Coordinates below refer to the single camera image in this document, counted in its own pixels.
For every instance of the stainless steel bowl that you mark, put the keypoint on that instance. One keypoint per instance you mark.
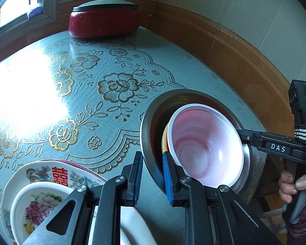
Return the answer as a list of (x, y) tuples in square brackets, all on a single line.
[(153, 132)]

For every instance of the white plate red character print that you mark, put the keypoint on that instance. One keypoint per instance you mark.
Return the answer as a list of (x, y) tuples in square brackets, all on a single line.
[(40, 171)]

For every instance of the white plate pink rose print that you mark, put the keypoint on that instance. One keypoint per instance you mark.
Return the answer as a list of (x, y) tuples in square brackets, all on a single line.
[(38, 209)]

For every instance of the yellow plastic bowl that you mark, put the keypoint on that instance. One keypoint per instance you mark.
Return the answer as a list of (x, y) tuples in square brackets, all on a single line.
[(165, 140)]

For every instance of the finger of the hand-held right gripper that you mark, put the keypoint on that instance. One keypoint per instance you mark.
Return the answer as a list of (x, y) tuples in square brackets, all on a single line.
[(248, 139), (253, 134)]

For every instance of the person's right hand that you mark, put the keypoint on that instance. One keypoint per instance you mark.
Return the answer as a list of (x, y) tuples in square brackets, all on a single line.
[(285, 186)]

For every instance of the large plate purple floral rim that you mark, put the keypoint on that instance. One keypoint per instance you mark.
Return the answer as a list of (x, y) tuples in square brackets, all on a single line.
[(91, 173)]

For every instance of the red plastic bowl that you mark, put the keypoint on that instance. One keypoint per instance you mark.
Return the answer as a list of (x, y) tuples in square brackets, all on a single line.
[(206, 143)]

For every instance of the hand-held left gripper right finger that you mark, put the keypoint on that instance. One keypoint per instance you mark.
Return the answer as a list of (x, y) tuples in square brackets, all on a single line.
[(167, 181)]

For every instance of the blue and white packet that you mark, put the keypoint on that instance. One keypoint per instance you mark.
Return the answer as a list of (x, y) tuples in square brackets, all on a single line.
[(35, 11)]

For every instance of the window with white frame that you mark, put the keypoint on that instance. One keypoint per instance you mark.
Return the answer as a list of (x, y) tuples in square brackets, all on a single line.
[(12, 2)]

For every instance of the grey pot lid red knob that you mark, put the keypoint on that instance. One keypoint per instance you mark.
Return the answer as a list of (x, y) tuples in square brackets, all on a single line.
[(104, 5)]

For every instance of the red cooking pot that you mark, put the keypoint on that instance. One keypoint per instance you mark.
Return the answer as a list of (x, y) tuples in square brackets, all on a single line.
[(102, 23)]

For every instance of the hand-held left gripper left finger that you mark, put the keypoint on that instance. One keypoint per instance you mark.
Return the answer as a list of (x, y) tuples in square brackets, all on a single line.
[(137, 181)]

